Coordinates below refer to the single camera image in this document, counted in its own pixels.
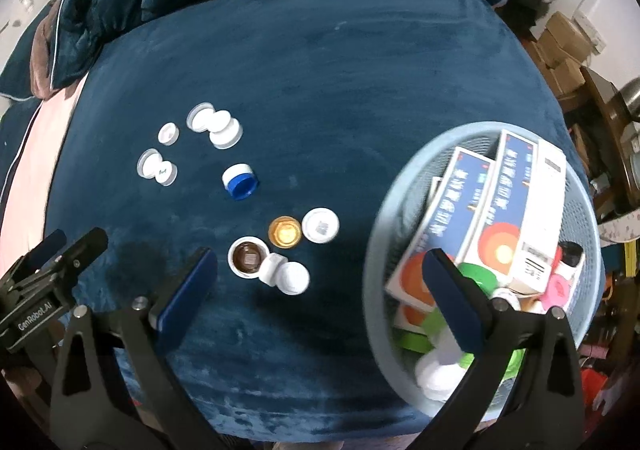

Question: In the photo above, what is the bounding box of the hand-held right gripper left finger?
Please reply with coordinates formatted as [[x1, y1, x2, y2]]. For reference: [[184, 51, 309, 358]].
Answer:
[[50, 246, 221, 450]]

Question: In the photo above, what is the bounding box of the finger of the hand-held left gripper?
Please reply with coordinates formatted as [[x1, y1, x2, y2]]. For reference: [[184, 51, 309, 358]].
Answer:
[[10, 229, 68, 281], [47, 227, 109, 291]]

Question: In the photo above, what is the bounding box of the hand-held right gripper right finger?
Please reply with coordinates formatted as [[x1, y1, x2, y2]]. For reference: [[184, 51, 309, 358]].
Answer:
[[412, 248, 586, 450]]

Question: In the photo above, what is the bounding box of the white cap with brown liner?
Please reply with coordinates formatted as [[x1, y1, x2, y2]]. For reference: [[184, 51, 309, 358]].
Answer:
[[227, 237, 271, 278]]

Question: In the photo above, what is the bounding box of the light green bottle cap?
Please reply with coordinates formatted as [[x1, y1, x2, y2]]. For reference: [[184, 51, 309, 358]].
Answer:
[[460, 347, 526, 381]]

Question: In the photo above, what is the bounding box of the blue plastic mesh basket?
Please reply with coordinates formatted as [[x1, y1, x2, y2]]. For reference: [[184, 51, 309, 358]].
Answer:
[[361, 122, 602, 418]]

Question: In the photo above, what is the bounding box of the small white bottle cap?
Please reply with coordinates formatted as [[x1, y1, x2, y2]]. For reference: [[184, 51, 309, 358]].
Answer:
[[257, 252, 289, 287], [276, 261, 311, 297]]

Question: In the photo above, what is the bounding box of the translucent rimmed white lid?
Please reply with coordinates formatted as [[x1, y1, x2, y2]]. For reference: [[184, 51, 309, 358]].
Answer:
[[136, 148, 163, 179]]

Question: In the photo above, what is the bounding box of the pink bottle cap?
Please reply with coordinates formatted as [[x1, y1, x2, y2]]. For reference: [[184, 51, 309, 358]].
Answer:
[[540, 275, 573, 311]]

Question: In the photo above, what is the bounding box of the white cap with small mark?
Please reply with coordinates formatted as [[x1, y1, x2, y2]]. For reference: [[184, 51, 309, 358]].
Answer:
[[152, 161, 178, 187]]

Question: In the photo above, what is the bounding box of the amber bottle cap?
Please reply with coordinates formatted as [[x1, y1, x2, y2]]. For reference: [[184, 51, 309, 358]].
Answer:
[[268, 216, 304, 249]]

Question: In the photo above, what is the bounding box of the blue and white bottle cap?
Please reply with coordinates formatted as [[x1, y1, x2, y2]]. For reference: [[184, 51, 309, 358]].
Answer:
[[221, 162, 260, 201]]

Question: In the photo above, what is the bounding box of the black bottle cap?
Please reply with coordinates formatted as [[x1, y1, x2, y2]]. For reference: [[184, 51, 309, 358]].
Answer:
[[557, 241, 586, 267]]

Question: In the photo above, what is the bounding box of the white cap with square label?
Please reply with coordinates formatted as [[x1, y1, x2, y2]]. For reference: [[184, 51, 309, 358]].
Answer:
[[301, 207, 341, 245]]

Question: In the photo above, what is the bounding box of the white flanged bottle cap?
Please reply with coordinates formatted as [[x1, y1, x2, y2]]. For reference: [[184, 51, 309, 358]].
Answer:
[[207, 110, 244, 151]]

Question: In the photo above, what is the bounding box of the orange white medicine box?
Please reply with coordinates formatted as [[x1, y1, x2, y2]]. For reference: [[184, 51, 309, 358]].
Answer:
[[392, 302, 441, 338]]

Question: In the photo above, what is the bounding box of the green plastic lid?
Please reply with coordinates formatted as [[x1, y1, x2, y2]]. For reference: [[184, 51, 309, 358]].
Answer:
[[397, 330, 436, 353]]

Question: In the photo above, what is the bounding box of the blue orange medicine box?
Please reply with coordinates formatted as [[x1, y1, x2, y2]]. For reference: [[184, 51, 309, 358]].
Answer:
[[385, 146, 493, 311], [467, 129, 568, 295]]

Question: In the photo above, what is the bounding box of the pink bed sheet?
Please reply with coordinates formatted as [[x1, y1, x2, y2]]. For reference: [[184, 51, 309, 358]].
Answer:
[[0, 74, 88, 251]]

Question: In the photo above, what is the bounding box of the red plastic item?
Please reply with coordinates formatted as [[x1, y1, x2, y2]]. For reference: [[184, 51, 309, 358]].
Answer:
[[580, 355, 621, 411]]

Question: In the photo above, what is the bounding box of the teal pillow with white piping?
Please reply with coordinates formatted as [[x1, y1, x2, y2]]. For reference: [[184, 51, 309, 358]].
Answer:
[[0, 0, 61, 103]]

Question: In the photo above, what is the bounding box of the teal plush blanket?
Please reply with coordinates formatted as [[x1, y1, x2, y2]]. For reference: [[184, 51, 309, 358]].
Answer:
[[0, 0, 591, 446]]

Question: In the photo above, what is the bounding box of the cardboard box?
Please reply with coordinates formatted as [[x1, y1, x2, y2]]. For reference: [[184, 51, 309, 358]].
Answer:
[[542, 12, 593, 63], [520, 37, 556, 80], [545, 57, 586, 95]]

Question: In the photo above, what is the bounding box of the metal bowl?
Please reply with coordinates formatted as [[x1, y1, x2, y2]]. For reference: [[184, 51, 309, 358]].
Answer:
[[617, 77, 640, 123]]

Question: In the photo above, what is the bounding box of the white power strip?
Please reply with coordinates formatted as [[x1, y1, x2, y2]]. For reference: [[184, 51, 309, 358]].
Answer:
[[575, 12, 607, 55]]

